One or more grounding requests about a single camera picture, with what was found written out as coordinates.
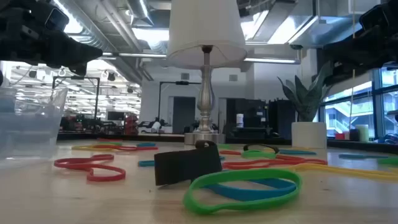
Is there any rectangular metal ceiling duct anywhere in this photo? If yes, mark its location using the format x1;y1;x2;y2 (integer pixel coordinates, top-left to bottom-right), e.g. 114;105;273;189
267;0;382;50

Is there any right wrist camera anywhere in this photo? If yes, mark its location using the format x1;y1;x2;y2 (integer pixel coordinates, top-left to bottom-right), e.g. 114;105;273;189
359;3;392;32

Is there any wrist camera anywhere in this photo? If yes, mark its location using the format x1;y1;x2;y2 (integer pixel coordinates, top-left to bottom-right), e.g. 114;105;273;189
359;3;392;32
43;5;71;32

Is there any snake plant in white pot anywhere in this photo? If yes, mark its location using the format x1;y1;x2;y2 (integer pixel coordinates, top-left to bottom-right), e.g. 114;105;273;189
277;61;334;149

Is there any black equipment cabinet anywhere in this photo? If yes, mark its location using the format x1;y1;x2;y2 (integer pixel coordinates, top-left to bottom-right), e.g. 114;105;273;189
226;98;269;139

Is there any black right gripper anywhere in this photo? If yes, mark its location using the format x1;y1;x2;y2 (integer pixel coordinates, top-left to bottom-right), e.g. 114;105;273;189
323;0;398;85

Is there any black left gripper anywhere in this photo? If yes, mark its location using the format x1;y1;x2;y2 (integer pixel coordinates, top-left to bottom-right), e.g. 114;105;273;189
0;0;104;77

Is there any clear plastic bin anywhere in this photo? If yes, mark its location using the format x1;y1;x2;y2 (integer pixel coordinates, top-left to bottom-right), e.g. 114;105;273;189
0;86;68;170

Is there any pale green cylinder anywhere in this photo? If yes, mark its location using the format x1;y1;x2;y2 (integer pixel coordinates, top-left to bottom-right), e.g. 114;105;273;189
355;124;371;143

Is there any wide blue rubber band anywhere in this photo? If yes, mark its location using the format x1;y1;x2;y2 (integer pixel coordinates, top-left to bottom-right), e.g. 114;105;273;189
203;177;298;202

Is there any black monitor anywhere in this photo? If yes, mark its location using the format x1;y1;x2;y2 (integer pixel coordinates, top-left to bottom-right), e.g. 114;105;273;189
107;111;126;122

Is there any black metal frame rig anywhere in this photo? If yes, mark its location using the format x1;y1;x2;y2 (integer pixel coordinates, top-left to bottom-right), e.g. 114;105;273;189
157;80;203;123
52;75;101;121

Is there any ceiling light bar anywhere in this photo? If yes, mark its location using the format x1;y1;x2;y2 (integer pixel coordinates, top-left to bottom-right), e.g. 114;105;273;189
243;57;302;65
101;52;168;60

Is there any wide green rubber band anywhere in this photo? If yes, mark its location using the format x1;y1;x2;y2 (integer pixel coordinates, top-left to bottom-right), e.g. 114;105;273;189
182;168;303;215

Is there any wide black rubber band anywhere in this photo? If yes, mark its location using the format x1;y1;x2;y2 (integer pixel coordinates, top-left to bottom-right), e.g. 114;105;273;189
195;140;218;149
154;144;223;187

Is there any thin black rubber band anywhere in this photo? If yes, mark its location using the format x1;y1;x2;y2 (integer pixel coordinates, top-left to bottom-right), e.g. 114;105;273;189
243;143;280;154

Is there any red shelf cart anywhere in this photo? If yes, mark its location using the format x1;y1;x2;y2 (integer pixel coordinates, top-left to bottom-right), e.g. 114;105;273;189
124;114;139;136

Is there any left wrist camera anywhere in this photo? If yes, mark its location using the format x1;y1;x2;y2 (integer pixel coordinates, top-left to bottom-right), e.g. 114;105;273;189
43;5;71;32

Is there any round silver ceiling duct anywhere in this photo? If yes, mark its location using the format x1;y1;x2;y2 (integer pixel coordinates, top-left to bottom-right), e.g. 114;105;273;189
126;0;155;28

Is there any grey door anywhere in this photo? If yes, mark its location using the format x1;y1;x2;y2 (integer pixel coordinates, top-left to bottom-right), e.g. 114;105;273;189
172;96;197;135

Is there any blue bundle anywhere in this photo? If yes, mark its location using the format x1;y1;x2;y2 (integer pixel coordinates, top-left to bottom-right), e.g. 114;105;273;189
377;133;398;145

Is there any white shade silver table lamp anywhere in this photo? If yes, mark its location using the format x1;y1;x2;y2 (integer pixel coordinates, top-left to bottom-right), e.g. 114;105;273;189
166;0;249;146

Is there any yellow hanging cord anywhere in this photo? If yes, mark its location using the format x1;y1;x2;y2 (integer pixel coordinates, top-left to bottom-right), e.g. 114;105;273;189
349;0;357;127

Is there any tall black cabinet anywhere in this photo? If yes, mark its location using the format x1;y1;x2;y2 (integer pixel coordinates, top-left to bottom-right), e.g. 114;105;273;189
268;99;297;141

